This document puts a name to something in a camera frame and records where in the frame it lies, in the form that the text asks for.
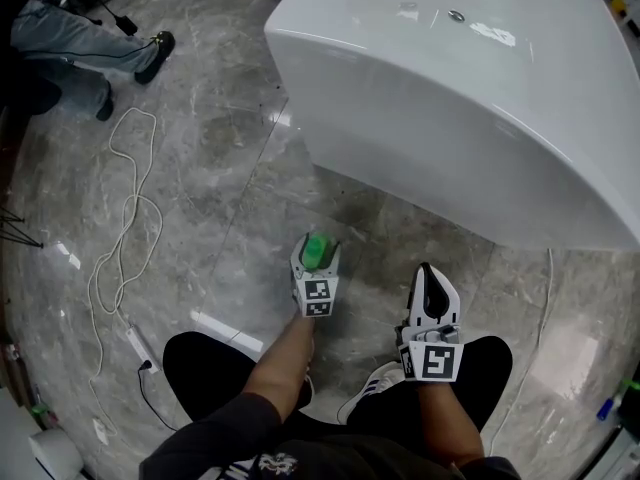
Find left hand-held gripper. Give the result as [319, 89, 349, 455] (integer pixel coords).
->
[291, 234, 343, 320]

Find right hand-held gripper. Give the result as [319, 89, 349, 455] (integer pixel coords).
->
[393, 261, 466, 384]

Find green plastic bottle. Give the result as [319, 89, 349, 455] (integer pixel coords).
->
[301, 234, 332, 273]

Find person's left forearm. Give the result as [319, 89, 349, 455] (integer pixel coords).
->
[242, 312, 317, 425]

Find person's right forearm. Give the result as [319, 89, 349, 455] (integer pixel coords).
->
[417, 380, 486, 469]

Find person's right leg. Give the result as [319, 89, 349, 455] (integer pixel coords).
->
[346, 335, 515, 437]

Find person's leg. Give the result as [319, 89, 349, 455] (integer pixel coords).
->
[346, 335, 515, 437]
[162, 331, 316, 425]

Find person's right striped shoe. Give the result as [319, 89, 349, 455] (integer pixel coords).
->
[336, 361, 407, 425]

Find person's left shoe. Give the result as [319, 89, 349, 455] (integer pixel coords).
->
[298, 372, 317, 411]

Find person's left leg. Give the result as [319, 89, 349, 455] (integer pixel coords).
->
[162, 331, 316, 425]

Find person's black shirt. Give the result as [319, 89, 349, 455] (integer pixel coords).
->
[138, 391, 524, 480]

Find white bathtub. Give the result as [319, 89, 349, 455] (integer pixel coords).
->
[263, 0, 640, 254]

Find white power strip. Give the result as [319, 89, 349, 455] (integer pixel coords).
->
[123, 323, 161, 375]

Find black metal stand legs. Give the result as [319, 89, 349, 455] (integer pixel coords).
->
[0, 206, 45, 250]

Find thin white cable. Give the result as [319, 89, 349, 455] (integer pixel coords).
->
[485, 246, 557, 445]

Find long white extension cable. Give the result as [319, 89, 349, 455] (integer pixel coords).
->
[86, 106, 165, 439]

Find black plug with cable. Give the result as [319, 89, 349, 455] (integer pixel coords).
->
[136, 358, 180, 433]

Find black power adapter cable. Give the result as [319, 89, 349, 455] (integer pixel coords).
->
[79, 0, 161, 62]

